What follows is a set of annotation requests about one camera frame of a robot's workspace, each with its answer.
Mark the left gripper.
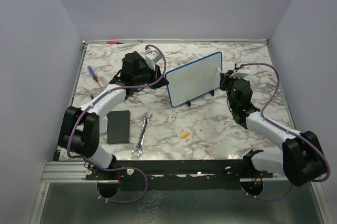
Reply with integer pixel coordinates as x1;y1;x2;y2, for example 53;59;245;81
134;63;170;90

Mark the blue framed whiteboard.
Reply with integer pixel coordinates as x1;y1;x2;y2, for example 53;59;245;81
165;51;223;108

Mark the yellow marker cap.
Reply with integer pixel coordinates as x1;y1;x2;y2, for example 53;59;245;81
181;132;190;139

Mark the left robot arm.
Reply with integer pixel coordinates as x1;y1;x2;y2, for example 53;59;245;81
57;52;169;179

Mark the silver open-end wrench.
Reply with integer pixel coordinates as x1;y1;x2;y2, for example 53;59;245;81
132;112;152;158

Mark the black rectangular box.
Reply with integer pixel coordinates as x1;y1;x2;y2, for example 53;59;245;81
107;110;130;145

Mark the blue red screwdriver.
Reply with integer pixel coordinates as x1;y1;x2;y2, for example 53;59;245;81
87;66;102;89

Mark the small white container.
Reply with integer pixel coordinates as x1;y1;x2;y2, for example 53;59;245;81
100;116;108;133

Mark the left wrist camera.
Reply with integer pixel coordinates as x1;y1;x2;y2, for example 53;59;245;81
145;49;162;68

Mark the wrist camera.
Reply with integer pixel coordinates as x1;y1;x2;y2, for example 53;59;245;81
145;49;162;68
230;62;250;79

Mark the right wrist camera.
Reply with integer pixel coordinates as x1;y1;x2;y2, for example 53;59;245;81
230;62;250;79

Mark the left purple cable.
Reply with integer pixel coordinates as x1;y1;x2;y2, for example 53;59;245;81
67;44;167;205

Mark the purple cable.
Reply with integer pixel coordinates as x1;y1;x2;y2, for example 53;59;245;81
67;44;167;205
241;62;332;201

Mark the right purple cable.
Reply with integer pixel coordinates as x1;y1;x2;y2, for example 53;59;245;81
241;62;332;201

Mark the red marker on rail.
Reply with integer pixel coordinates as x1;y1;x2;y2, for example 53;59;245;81
107;41;123;45

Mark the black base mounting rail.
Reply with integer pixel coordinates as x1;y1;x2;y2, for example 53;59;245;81
84;159;272;191

